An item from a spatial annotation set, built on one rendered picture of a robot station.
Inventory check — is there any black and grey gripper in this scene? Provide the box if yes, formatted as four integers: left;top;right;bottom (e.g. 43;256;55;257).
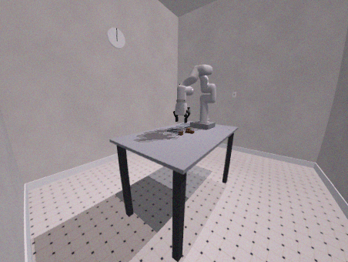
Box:
173;102;190;123

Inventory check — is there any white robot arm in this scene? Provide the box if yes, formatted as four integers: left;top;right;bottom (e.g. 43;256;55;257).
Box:
176;65;216;123

